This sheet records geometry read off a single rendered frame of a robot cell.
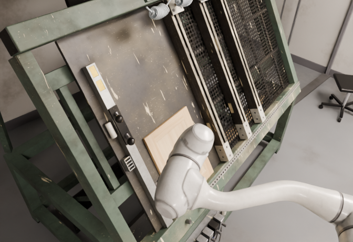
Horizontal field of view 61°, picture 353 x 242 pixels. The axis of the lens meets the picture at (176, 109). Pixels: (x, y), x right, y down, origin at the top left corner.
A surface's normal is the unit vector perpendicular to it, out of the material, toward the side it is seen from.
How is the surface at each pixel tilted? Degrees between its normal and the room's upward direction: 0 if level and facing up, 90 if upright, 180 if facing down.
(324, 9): 90
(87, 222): 0
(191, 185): 26
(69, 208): 0
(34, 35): 60
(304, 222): 0
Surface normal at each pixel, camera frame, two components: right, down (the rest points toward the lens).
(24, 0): 0.69, 0.45
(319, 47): -0.72, 0.41
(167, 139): 0.69, -0.06
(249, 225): 0.02, -0.79
